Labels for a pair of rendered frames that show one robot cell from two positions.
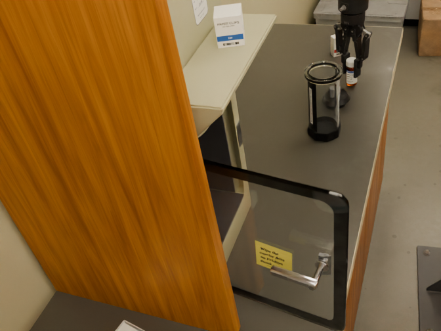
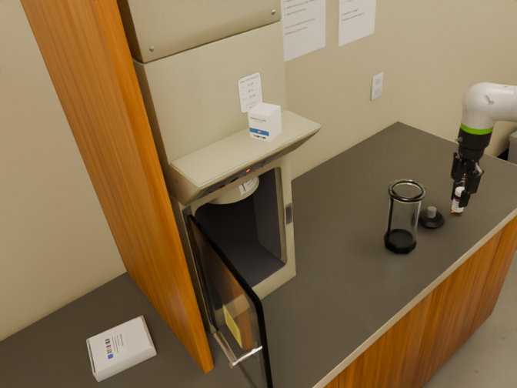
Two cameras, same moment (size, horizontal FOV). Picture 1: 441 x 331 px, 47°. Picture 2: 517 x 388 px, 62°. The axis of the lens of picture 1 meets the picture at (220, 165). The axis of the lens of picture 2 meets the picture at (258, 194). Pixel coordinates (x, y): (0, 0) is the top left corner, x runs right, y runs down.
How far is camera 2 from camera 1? 0.44 m
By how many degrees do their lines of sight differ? 22
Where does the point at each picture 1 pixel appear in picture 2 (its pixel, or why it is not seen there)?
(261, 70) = (386, 169)
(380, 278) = not seen: outside the picture
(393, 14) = not seen: outside the picture
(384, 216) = (478, 348)
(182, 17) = (221, 103)
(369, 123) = (445, 253)
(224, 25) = (255, 120)
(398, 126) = not seen: outside the picture
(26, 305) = (101, 272)
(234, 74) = (236, 162)
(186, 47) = (221, 128)
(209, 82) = (214, 161)
